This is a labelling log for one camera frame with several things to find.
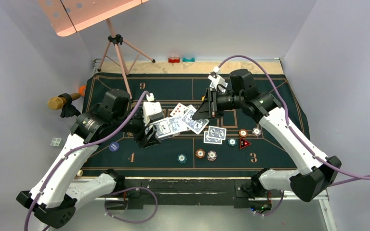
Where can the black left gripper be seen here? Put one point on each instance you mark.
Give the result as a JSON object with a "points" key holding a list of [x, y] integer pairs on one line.
{"points": [[143, 139]]}

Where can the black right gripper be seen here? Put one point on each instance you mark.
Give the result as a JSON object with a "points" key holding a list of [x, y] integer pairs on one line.
{"points": [[209, 108]]}

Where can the ace of spades card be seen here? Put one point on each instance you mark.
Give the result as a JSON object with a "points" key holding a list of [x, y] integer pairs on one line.
{"points": [[191, 107]]}

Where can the blue playing card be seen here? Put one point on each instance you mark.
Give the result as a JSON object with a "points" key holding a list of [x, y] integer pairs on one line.
{"points": [[217, 132], [209, 140], [198, 125]]}

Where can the blue white card deck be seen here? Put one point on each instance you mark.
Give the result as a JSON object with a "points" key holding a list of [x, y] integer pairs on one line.
{"points": [[166, 128]]}

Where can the purple small blind button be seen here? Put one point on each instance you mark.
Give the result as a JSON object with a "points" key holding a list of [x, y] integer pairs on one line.
{"points": [[114, 146]]}

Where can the black red all-in triangle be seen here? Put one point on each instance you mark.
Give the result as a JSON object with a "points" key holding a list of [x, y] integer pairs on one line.
{"points": [[243, 143]]}

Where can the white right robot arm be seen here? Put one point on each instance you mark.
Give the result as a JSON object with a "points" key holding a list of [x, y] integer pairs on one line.
{"points": [[315, 170]]}

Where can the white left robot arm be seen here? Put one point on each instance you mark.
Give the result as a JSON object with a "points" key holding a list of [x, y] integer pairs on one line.
{"points": [[52, 201]]}

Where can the orange yellow chip stack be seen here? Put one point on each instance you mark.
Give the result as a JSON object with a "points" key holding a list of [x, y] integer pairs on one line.
{"points": [[200, 153]]}

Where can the white pink chip stack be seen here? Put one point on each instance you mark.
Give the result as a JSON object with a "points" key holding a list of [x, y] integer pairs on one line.
{"points": [[212, 156]]}

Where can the teal block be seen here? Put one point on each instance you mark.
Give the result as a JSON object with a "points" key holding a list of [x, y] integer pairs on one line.
{"points": [[188, 59]]}

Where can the red block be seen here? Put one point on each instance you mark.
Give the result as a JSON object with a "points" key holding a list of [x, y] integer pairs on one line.
{"points": [[174, 59]]}

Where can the grey lego brick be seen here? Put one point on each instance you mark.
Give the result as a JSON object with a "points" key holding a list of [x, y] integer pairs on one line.
{"points": [[56, 142]]}

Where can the gold microphone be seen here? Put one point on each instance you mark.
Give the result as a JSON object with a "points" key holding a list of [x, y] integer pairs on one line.
{"points": [[59, 102]]}

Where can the pink music stand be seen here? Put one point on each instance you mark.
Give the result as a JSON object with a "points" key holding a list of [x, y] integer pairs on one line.
{"points": [[68, 17]]}

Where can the white left camera box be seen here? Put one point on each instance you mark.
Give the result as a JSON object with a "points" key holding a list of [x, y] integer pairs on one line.
{"points": [[152, 110]]}

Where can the aluminium rail frame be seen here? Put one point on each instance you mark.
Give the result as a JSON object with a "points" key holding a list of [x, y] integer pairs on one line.
{"points": [[305, 188]]}

